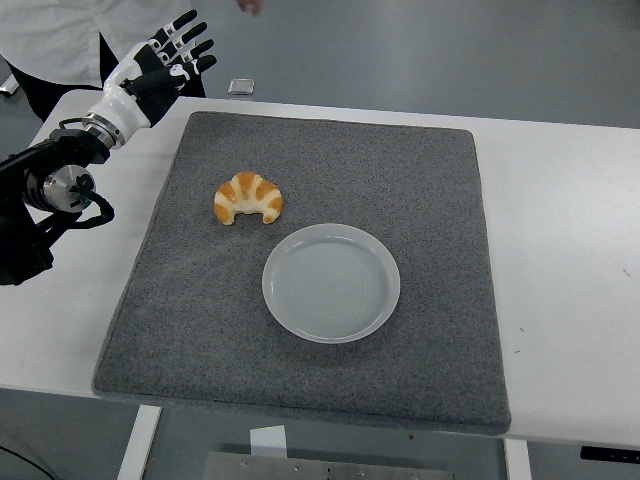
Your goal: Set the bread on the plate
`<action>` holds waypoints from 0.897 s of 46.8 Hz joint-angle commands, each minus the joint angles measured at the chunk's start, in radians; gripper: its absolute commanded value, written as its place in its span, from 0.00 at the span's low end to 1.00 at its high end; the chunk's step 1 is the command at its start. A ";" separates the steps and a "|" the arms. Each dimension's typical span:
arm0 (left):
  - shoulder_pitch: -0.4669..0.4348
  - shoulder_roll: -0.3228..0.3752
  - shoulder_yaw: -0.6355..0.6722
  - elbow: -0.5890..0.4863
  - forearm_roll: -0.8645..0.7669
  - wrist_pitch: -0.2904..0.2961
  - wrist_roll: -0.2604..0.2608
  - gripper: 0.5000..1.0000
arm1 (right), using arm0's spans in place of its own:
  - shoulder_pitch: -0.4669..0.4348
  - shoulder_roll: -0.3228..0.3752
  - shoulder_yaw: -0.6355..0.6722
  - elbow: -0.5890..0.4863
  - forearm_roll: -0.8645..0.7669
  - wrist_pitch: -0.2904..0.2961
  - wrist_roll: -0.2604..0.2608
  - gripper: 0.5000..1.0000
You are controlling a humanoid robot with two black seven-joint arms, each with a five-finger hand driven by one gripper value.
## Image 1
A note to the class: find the person's hand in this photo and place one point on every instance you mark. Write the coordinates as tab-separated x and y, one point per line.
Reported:
248	5

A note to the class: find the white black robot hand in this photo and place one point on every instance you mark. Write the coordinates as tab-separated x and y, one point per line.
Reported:
122	107

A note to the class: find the golden croissant bread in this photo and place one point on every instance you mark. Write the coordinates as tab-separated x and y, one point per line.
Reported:
247	192

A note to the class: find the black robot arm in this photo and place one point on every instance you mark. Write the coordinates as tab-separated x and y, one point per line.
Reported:
30	180

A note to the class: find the round light grey plate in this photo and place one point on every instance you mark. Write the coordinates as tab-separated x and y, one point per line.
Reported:
330	285

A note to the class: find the grey metal plate with screws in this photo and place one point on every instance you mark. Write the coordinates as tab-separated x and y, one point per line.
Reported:
325	467

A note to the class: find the silver square floor socket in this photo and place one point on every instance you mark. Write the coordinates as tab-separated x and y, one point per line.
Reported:
242	87

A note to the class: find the person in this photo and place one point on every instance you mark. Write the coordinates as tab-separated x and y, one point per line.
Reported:
50	40

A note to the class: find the white furniture base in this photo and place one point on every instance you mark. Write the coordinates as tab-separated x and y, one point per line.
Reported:
7	87

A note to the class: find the grey felt mat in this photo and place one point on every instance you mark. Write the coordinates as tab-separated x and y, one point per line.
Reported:
210	320

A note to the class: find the white table leg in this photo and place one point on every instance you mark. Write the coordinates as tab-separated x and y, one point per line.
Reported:
137	445
517	462

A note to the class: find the black table control panel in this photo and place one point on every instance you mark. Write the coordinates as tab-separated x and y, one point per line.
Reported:
610	452

